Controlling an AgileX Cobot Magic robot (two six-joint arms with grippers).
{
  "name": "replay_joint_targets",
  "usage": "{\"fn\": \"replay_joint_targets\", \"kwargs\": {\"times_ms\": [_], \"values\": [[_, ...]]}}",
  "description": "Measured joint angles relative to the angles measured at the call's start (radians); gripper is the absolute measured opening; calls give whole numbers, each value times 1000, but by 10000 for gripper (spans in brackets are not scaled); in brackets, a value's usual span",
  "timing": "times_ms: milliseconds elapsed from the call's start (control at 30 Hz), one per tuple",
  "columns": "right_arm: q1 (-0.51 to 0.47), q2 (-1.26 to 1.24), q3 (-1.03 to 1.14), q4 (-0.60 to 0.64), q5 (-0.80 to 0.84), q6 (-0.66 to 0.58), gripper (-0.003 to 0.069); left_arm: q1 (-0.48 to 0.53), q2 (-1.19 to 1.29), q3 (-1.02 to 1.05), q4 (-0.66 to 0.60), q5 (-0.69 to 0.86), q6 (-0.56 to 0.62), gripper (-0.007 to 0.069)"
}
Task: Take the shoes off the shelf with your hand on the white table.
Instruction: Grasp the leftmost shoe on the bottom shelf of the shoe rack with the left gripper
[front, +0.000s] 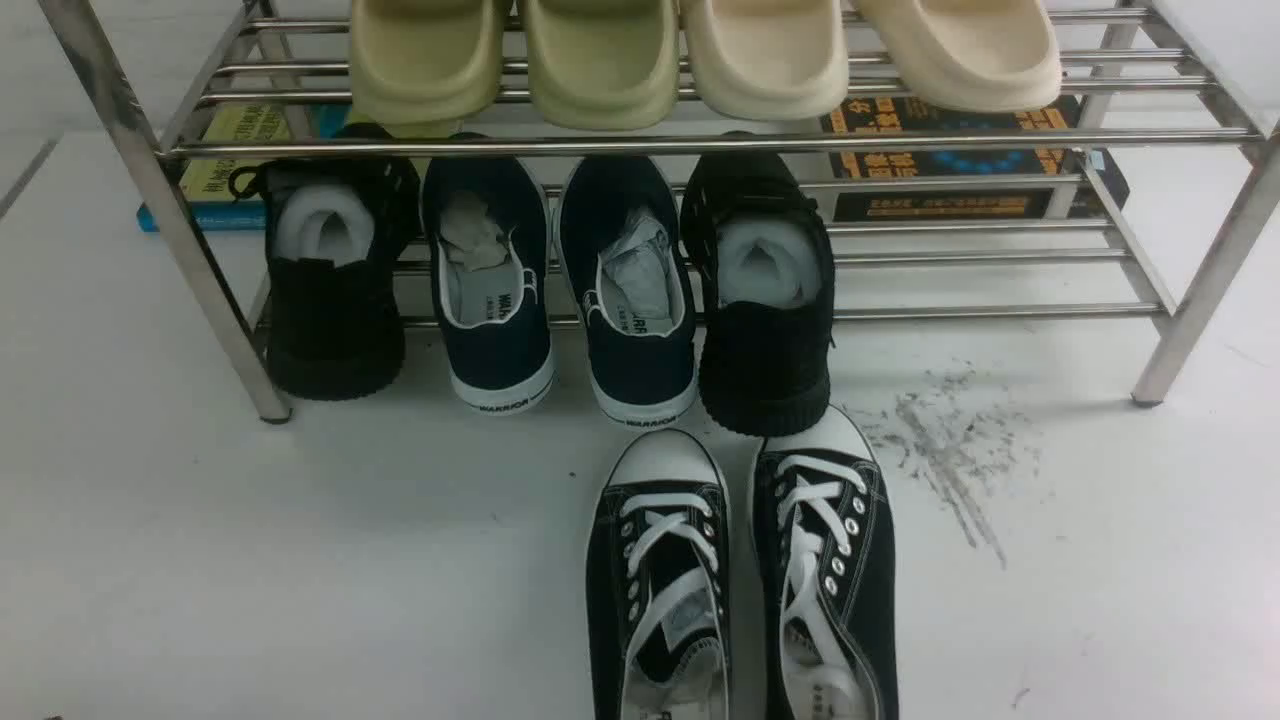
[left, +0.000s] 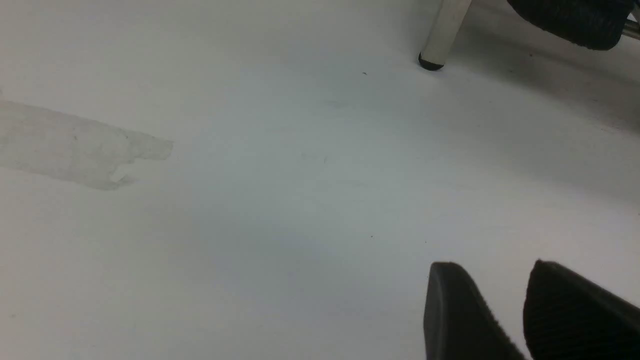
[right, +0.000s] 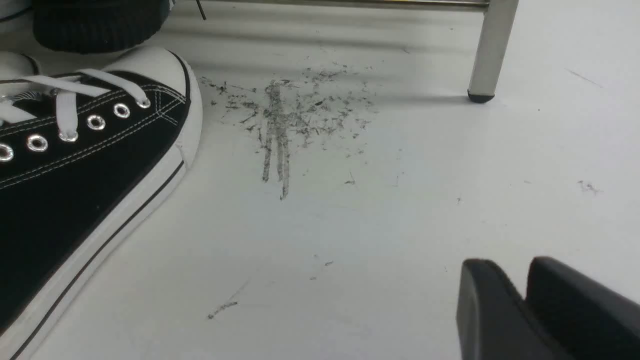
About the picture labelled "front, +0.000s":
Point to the navy canvas slip-on shoe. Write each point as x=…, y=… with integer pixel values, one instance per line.
x=616, y=236
x=486, y=222

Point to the stainless steel shoe rack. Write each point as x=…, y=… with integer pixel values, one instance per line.
x=1149, y=86

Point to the black knit sneaker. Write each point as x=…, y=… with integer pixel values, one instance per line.
x=767, y=276
x=334, y=231

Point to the black white lace-up sneaker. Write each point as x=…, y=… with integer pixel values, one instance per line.
x=821, y=529
x=657, y=574

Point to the black orange book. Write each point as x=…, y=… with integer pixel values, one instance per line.
x=950, y=160

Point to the olive green foam slipper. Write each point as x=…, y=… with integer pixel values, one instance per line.
x=602, y=65
x=413, y=62

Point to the cream foam slipper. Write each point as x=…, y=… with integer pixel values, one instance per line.
x=767, y=60
x=976, y=56

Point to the yellow blue book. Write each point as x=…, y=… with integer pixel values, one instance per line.
x=204, y=180

